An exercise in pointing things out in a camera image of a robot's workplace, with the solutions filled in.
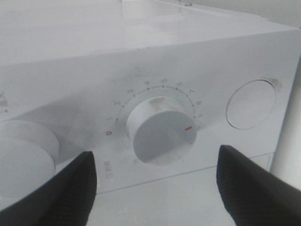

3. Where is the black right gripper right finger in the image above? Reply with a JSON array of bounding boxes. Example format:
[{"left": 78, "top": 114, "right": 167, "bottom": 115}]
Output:
[{"left": 216, "top": 145, "right": 301, "bottom": 226}]

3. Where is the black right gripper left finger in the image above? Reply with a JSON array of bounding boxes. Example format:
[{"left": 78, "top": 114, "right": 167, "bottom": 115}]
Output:
[{"left": 0, "top": 151, "right": 97, "bottom": 226}]

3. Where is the round white door button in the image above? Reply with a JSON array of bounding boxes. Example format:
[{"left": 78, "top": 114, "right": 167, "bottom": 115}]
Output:
[{"left": 226, "top": 80, "right": 277, "bottom": 129}]

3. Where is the white microwave knob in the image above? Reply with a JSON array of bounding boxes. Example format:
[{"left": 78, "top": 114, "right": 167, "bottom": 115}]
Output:
[
  {"left": 0, "top": 121, "right": 60, "bottom": 209},
  {"left": 126, "top": 96, "right": 197, "bottom": 166}
]

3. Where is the white microwave oven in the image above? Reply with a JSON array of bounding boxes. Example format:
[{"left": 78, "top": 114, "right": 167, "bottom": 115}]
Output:
[{"left": 0, "top": 0, "right": 301, "bottom": 226}]

